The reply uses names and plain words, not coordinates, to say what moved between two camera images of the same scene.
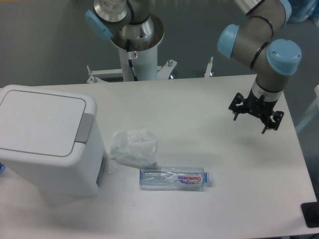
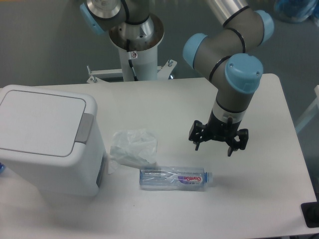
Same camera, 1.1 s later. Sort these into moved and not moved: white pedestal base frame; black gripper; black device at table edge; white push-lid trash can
Moved: black gripper
Not moved: black device at table edge; white pedestal base frame; white push-lid trash can
